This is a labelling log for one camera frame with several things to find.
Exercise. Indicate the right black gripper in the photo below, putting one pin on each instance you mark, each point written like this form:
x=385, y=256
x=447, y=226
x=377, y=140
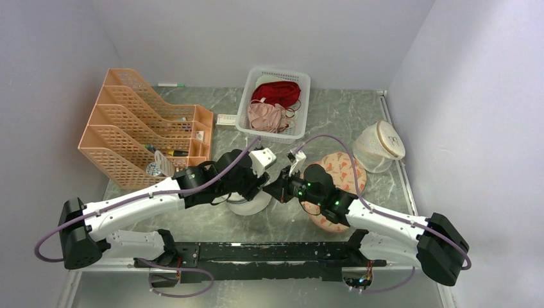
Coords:
x=281, y=188

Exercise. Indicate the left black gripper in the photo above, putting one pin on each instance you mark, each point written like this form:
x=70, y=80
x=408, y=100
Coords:
x=254, y=185

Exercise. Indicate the white mesh laundry bag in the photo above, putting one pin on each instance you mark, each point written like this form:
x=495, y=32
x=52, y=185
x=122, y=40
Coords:
x=241, y=206

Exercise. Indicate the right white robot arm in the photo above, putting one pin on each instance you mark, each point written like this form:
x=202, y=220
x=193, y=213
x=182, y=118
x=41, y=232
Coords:
x=431, y=244

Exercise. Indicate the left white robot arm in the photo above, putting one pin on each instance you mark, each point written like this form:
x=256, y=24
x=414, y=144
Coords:
x=99, y=232

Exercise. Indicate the pink bra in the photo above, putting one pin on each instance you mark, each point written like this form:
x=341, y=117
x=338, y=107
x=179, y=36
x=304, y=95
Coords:
x=268, y=118

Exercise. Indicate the red bra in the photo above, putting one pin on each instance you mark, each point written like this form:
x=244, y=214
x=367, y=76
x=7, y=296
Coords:
x=283, y=93

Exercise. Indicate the small beige mesh bag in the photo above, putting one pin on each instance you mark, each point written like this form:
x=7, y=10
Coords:
x=378, y=146

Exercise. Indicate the small white cardboard box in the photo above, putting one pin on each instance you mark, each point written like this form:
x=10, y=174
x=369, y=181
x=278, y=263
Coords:
x=226, y=120

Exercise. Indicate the white plastic basket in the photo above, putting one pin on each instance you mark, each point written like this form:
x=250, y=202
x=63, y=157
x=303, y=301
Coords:
x=297, y=114

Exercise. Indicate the orange plastic file organizer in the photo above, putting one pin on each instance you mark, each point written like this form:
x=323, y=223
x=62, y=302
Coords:
x=129, y=117

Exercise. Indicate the green white marker pen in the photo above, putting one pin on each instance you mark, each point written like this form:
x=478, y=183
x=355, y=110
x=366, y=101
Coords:
x=171, y=85

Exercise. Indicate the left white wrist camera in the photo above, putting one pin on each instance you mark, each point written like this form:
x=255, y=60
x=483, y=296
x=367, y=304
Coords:
x=261, y=160

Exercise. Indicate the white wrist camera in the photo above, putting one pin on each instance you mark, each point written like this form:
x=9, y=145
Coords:
x=297, y=159
x=261, y=160

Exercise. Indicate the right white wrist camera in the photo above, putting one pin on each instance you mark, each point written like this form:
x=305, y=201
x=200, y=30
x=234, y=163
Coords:
x=297, y=159

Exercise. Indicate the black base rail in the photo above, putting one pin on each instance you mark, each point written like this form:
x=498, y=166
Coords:
x=255, y=261

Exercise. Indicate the aluminium frame rail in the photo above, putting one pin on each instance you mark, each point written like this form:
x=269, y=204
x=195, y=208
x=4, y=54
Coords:
x=445, y=293

